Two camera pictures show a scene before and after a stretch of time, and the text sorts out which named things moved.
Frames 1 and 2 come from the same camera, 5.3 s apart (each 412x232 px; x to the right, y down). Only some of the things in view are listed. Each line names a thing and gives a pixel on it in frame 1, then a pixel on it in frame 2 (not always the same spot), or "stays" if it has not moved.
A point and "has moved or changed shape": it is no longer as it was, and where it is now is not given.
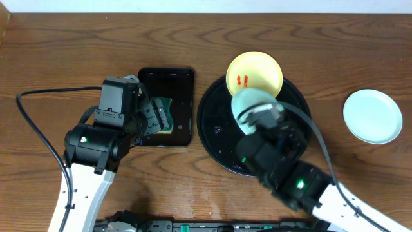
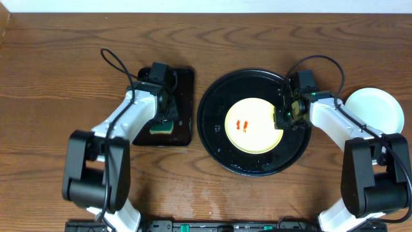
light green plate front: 247,98 → 378,108
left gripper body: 154,115 → 168,115
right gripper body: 293,142 → 284,118
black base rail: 213,225 stays
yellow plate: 253,69 has moved or changed shape
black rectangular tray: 177,84 stays
